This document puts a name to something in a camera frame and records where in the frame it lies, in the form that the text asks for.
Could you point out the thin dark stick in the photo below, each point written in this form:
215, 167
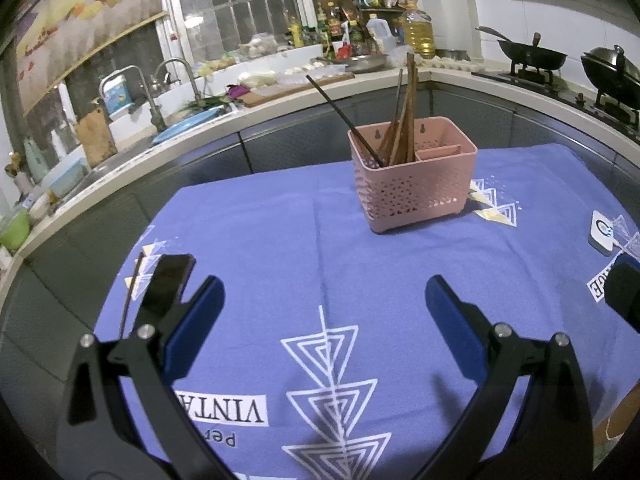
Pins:
131, 295

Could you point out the white jug with blue label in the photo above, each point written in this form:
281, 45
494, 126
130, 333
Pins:
117, 97

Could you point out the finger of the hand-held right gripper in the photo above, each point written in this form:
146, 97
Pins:
625, 290

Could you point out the black wok with lid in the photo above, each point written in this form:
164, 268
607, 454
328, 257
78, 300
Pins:
612, 77

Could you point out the white plastic jug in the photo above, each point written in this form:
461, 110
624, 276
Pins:
381, 35

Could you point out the printed floral curtain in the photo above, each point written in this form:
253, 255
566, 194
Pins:
85, 25

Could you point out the pale green bottle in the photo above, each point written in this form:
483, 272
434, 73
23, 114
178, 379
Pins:
35, 160

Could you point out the blue plastic container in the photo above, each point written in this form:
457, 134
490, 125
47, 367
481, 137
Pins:
67, 177

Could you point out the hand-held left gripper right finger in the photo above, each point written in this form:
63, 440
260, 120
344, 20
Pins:
452, 320

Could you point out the green bowl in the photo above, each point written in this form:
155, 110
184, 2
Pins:
14, 232

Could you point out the large yellow oil bottle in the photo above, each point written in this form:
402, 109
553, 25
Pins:
417, 35

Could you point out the barred window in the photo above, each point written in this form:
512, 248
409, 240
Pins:
240, 5

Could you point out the blue printed tablecloth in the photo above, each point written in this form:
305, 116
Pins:
300, 260

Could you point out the black ladle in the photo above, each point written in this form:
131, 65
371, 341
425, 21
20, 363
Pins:
492, 34

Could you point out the row of condiment bottles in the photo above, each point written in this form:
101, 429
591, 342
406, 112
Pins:
330, 30

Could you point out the blue plate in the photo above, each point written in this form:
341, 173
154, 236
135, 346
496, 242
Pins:
187, 127

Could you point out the black smartphone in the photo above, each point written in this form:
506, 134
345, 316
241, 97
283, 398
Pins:
162, 285

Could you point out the bunch of brown wooden chopsticks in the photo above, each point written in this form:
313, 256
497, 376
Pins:
407, 125

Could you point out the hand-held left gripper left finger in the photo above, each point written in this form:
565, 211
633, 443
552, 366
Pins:
192, 325

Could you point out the tall steel faucet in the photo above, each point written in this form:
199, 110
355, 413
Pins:
156, 110

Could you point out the curved steel faucet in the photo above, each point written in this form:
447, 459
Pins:
192, 80

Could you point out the pink plastic utensil basket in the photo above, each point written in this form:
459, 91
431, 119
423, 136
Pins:
415, 195

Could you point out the tray of white food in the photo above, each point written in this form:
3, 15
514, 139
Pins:
312, 71

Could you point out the purple vegetable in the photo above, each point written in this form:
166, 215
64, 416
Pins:
237, 92

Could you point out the upright wooden cutting board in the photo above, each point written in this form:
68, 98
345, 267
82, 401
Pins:
97, 137

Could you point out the flat wooden cutting board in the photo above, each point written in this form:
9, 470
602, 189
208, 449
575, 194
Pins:
295, 89

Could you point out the black gas stove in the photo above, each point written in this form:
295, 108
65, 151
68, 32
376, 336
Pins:
555, 90

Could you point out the metal basin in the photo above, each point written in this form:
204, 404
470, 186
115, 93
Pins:
366, 62

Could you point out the egg tray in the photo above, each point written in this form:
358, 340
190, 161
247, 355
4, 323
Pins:
452, 64

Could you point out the small white device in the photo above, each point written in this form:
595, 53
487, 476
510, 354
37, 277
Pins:
602, 232

